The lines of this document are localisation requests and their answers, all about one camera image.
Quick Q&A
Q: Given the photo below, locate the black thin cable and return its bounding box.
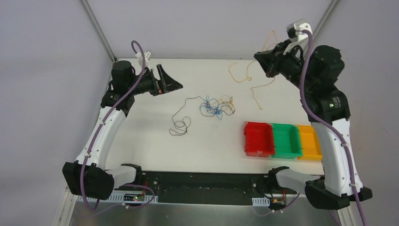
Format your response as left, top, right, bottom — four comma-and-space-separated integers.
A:
168, 96, 238, 137

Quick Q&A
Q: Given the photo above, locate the blue thin cable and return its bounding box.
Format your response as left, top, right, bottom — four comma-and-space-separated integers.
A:
199, 95, 225, 121

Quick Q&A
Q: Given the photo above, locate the brown thin cable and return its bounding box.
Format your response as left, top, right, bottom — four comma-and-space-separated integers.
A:
216, 95, 237, 116

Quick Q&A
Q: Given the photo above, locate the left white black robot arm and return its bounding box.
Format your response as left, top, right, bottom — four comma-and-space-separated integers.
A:
62, 60, 183, 200

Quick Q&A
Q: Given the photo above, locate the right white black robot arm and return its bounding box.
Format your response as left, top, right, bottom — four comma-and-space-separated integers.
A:
254, 41, 373, 210

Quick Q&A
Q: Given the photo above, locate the green plastic bin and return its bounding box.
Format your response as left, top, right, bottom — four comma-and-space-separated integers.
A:
272, 123, 303, 159

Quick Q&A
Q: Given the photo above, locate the red plastic bin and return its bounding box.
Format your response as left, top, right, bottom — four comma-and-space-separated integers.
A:
244, 121, 275, 157

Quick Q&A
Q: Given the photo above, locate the yellow plastic bin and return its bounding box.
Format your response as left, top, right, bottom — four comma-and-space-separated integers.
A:
297, 125, 322, 161

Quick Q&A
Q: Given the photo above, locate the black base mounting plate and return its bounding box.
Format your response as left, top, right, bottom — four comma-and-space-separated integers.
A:
133, 171, 295, 206

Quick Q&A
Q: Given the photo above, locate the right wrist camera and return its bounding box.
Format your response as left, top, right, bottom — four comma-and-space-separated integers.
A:
286, 19, 312, 42

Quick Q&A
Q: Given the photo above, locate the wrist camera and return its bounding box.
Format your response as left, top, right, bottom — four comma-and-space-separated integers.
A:
135, 50, 152, 64
286, 19, 312, 42

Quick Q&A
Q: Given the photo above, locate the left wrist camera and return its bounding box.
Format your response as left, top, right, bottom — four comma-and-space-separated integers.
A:
135, 50, 152, 64

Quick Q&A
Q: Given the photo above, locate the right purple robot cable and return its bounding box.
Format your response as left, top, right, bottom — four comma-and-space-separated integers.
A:
252, 29, 368, 226

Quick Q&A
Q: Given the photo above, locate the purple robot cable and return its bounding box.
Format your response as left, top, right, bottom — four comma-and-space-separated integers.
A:
79, 40, 156, 213
252, 29, 368, 226

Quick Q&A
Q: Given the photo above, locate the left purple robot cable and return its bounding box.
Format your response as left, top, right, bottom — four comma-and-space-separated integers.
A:
79, 40, 156, 213

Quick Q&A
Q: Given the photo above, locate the aluminium frame rail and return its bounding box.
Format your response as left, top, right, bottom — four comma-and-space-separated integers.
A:
63, 169, 296, 200

